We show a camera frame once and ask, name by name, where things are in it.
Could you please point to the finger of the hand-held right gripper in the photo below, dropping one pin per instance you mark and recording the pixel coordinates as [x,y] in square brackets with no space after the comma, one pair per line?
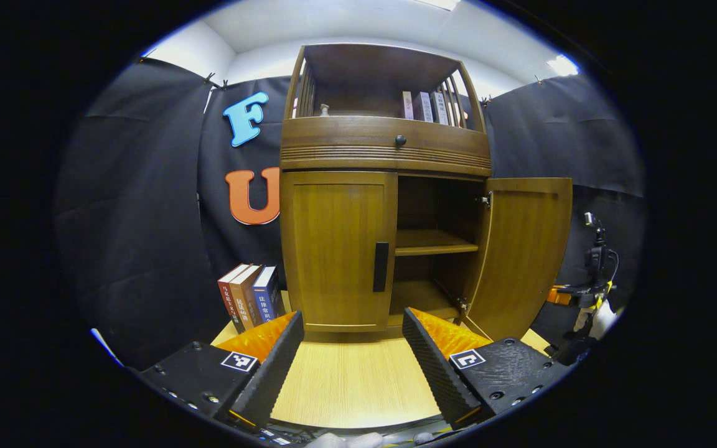
[559,296]

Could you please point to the purple-grey book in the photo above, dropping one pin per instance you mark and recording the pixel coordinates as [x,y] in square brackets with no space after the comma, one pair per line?
[422,107]

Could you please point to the metal door hinge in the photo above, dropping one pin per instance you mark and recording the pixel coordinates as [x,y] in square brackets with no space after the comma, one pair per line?
[484,200]
[462,304]

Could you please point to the wooden cabinet drawer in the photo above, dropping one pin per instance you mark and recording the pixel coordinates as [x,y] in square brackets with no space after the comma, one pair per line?
[333,134]

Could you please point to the brown book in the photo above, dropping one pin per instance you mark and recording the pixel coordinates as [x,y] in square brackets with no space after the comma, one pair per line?
[248,298]

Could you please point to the small ceiling light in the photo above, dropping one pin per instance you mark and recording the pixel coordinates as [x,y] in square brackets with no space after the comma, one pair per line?
[562,65]

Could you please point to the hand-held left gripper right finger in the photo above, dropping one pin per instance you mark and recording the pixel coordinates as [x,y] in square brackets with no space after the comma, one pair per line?
[436,373]

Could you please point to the wooden double-door shoe cabinet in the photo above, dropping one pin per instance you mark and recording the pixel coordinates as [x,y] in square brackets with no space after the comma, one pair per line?
[365,68]

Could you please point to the wooden cabinet door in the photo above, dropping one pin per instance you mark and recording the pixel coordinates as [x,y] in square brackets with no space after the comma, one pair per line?
[333,249]
[520,249]

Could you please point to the long ceiling light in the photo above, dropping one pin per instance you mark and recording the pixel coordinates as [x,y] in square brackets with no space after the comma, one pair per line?
[439,4]

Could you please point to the black drawer knob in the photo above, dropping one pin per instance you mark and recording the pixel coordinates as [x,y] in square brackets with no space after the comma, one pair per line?
[400,140]

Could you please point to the wooden inner cabinet shelf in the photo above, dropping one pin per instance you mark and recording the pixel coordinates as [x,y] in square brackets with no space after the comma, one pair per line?
[427,239]

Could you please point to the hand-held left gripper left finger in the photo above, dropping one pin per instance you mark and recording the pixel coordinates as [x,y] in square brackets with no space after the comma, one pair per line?
[271,373]

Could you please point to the black backdrop cloth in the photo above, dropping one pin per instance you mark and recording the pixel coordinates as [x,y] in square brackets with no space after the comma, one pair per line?
[134,218]

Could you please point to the red book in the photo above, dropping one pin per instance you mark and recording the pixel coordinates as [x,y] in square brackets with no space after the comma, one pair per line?
[229,298]

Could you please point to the pale grey book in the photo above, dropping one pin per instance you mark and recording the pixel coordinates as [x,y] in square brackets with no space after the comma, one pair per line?
[439,108]

